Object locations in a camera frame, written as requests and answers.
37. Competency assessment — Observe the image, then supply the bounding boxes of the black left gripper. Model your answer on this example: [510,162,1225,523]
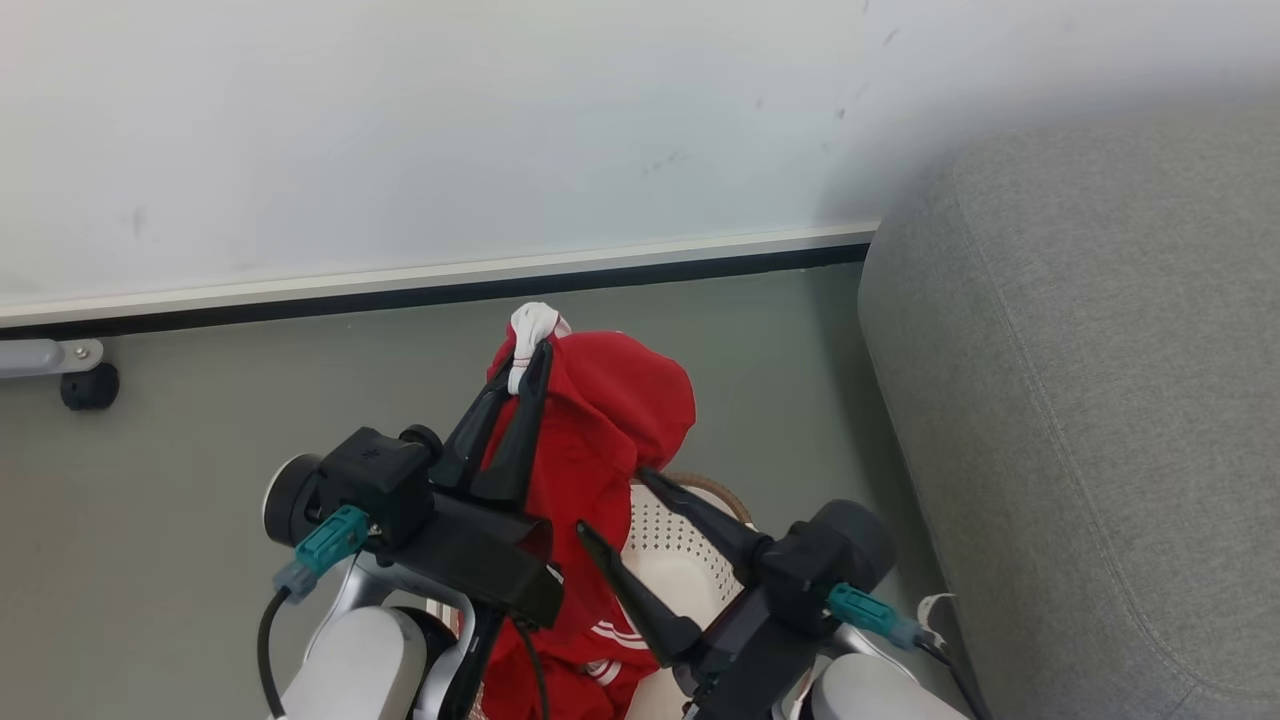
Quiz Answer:
[318,339,555,551]

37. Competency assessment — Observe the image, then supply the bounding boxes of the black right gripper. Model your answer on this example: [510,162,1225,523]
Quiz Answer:
[576,467,898,669]

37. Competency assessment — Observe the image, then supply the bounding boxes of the red clothing with white trim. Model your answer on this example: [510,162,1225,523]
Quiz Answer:
[468,302,697,720]

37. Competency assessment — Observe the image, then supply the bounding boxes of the cream perforated laundry basket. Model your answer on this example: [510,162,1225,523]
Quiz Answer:
[425,472,803,720]

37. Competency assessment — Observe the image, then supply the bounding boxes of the white black-edged skirting board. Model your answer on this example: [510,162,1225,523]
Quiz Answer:
[0,224,880,342]

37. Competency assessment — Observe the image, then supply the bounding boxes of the black caster wheel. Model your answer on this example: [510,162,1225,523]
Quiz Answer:
[59,362,121,412]

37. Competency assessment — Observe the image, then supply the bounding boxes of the grey fabric sofa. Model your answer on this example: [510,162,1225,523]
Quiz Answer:
[857,98,1280,720]

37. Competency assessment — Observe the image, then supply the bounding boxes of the thin black cable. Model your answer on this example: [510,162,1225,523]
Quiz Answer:
[514,618,552,720]

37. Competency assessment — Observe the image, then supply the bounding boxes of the right arm teal-plug black cable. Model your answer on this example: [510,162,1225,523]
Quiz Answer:
[827,583,993,720]

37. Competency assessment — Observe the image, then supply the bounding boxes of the arm teal-plug black cable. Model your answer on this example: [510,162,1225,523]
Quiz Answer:
[257,504,370,720]
[827,583,993,720]

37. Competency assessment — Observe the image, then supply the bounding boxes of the left arm teal-plug black cable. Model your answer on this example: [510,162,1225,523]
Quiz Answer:
[257,504,370,720]

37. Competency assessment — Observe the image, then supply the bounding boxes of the grey metal bracket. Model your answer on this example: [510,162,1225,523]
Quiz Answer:
[0,338,105,380]

